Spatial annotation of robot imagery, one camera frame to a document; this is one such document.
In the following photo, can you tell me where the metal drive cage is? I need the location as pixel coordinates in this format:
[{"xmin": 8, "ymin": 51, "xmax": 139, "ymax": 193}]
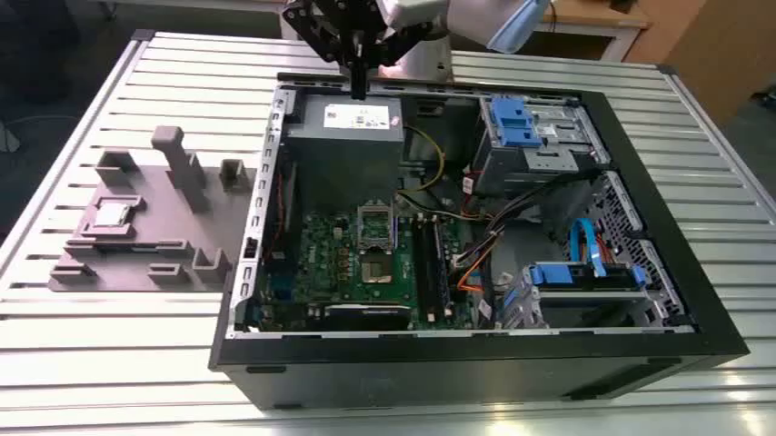
[{"xmin": 475, "ymin": 94, "xmax": 612, "ymax": 196}]

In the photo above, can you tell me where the metal disk bay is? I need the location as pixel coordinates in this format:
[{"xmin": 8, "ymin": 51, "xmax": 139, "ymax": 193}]
[{"xmin": 493, "ymin": 261, "xmax": 690, "ymax": 331}]

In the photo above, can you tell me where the black graphics card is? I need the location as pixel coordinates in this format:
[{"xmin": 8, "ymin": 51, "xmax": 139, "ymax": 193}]
[{"xmin": 323, "ymin": 302, "xmax": 414, "ymax": 332}]

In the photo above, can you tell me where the orange data wire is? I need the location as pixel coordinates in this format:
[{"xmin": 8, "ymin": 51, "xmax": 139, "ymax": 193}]
[{"xmin": 454, "ymin": 253, "xmax": 486, "ymax": 294}]

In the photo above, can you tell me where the silver CPU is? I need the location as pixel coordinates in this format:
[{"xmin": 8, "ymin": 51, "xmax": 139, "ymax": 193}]
[{"xmin": 95, "ymin": 203, "xmax": 133, "ymax": 227}]

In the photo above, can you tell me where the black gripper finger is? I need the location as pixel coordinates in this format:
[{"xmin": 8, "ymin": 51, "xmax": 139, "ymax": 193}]
[
  {"xmin": 282, "ymin": 0, "xmax": 360, "ymax": 100},
  {"xmin": 358, "ymin": 23, "xmax": 438, "ymax": 100}
]

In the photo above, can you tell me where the green RAM stick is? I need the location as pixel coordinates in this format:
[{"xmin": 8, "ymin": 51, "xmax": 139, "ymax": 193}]
[{"xmin": 96, "ymin": 243, "xmax": 184, "ymax": 253}]

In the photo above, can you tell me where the yellow power wire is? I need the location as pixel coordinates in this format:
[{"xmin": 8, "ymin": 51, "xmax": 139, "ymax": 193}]
[{"xmin": 397, "ymin": 124, "xmax": 449, "ymax": 197}]

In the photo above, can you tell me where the hard disk in blue carrier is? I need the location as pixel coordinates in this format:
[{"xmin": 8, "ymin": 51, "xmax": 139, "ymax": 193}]
[{"xmin": 523, "ymin": 262, "xmax": 648, "ymax": 294}]

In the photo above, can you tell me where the black wire bundle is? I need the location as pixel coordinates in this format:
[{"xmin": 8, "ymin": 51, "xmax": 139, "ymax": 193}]
[{"xmin": 454, "ymin": 174, "xmax": 602, "ymax": 269}]

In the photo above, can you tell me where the brown wooden cabinet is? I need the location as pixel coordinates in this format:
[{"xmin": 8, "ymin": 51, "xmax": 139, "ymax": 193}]
[{"xmin": 624, "ymin": 0, "xmax": 776, "ymax": 133}]

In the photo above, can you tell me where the black RAM slot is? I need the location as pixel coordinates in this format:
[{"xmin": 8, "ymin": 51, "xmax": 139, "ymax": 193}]
[
  {"xmin": 417, "ymin": 214, "xmax": 441, "ymax": 319},
  {"xmin": 423, "ymin": 215, "xmax": 447, "ymax": 319},
  {"xmin": 410, "ymin": 214, "xmax": 433, "ymax": 319}
]

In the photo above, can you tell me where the blue data wire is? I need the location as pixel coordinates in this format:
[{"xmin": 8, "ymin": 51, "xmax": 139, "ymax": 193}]
[{"xmin": 569, "ymin": 217, "xmax": 608, "ymax": 278}]

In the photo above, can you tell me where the green motherboard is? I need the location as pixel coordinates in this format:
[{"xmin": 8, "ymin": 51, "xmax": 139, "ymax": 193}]
[{"xmin": 259, "ymin": 194, "xmax": 479, "ymax": 331}]

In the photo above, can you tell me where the grey parts rack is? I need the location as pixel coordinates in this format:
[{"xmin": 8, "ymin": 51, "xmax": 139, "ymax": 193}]
[{"xmin": 45, "ymin": 125, "xmax": 259, "ymax": 294}]

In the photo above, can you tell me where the metal socket cover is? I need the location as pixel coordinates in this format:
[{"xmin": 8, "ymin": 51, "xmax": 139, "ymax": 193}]
[{"xmin": 355, "ymin": 198, "xmax": 397, "ymax": 253}]

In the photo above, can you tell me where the blue plastic drive latch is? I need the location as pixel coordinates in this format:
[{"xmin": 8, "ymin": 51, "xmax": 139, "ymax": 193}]
[
  {"xmin": 506, "ymin": 124, "xmax": 546, "ymax": 150},
  {"xmin": 493, "ymin": 96, "xmax": 527, "ymax": 127}
]

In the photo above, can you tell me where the wooden desk white frame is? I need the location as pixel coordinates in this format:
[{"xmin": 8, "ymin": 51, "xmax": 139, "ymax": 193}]
[{"xmin": 526, "ymin": 0, "xmax": 653, "ymax": 64}]

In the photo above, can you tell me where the grey power supply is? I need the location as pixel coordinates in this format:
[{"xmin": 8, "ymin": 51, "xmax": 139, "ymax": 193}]
[{"xmin": 283, "ymin": 95, "xmax": 406, "ymax": 214}]

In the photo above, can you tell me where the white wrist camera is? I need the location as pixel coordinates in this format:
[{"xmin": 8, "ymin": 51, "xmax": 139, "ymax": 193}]
[{"xmin": 378, "ymin": 0, "xmax": 454, "ymax": 31}]

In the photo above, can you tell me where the black PC case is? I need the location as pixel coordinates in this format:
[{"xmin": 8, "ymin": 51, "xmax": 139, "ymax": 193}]
[{"xmin": 208, "ymin": 70, "xmax": 750, "ymax": 412}]

